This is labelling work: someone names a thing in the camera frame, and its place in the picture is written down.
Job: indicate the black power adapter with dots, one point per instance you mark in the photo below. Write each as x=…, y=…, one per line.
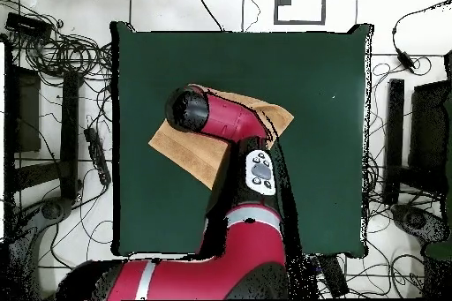
x=405, y=60

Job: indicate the dark flat panel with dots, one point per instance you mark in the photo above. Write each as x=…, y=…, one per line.
x=429, y=131
x=28, y=114

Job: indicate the black oblong floor device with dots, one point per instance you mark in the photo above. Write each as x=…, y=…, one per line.
x=333, y=276

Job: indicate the grey square floor frame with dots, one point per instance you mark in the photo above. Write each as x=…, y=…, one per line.
x=300, y=22

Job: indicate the black power strip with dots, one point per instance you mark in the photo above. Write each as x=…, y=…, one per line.
x=96, y=154

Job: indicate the tan terry towel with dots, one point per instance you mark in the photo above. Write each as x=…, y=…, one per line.
x=190, y=152

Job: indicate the black rectangular box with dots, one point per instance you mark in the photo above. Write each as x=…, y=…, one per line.
x=26, y=25

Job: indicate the black floor bar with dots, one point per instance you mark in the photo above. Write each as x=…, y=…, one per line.
x=69, y=131
x=394, y=131

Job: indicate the grey curved stand base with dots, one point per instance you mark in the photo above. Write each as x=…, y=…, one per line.
x=53, y=211
x=416, y=219

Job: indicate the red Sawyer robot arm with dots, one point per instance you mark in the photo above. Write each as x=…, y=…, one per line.
x=229, y=117

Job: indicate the dark green table cloth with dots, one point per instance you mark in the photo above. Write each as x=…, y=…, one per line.
x=317, y=156

